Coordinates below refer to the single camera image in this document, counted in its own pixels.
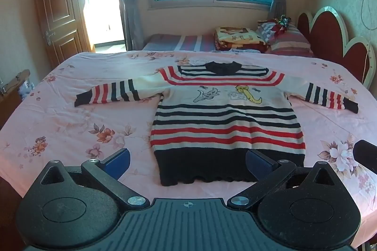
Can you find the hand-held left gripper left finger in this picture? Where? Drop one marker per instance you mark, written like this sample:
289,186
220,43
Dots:
117,162

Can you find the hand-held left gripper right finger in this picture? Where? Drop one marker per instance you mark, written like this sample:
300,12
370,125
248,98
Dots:
259,162

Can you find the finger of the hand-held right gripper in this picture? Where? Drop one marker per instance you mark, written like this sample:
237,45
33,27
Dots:
366,155

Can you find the striped knit sweater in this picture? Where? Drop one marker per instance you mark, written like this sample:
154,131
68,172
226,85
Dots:
226,121

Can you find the pink floral bedsheet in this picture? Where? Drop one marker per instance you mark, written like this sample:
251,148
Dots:
73,127

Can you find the light blue cloth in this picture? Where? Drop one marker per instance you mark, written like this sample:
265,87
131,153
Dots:
244,51

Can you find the red scalloped headboard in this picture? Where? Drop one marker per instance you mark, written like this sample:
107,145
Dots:
332,36

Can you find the striped pillow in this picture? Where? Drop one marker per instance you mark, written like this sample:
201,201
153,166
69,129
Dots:
290,40

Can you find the folded yellow red blanket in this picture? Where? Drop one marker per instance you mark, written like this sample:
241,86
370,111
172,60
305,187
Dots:
238,37

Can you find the striped mattress cover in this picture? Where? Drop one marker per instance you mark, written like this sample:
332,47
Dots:
179,42

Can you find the shiny ribbon bow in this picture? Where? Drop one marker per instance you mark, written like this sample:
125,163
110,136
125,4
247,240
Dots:
282,20

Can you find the brown wooden door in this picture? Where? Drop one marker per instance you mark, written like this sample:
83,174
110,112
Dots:
60,18

